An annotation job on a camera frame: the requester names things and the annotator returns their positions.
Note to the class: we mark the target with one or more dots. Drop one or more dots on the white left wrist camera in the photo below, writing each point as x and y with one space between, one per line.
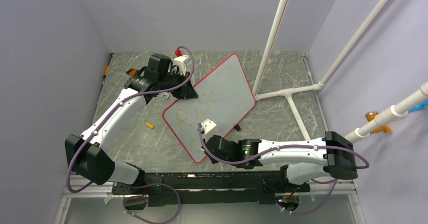
179 62

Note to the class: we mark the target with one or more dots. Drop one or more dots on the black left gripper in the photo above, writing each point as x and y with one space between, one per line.
185 92

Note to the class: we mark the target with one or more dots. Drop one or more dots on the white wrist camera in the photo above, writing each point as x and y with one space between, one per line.
179 62
209 129

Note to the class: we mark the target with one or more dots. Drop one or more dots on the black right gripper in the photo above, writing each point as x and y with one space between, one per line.
214 160

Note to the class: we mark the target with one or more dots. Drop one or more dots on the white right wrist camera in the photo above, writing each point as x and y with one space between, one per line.
209 129

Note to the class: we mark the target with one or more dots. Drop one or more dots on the white pvc pipe frame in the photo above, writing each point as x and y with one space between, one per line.
391 114

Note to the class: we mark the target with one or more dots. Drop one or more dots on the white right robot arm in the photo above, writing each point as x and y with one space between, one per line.
329 156

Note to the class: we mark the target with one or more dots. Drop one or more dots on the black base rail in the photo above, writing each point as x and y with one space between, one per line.
212 187

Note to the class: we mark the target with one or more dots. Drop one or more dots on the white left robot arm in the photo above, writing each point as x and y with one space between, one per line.
87 153

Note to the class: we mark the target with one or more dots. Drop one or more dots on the pink framed whiteboard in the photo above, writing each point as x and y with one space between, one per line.
224 97

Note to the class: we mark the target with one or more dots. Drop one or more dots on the orange black small object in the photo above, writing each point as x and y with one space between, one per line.
131 72

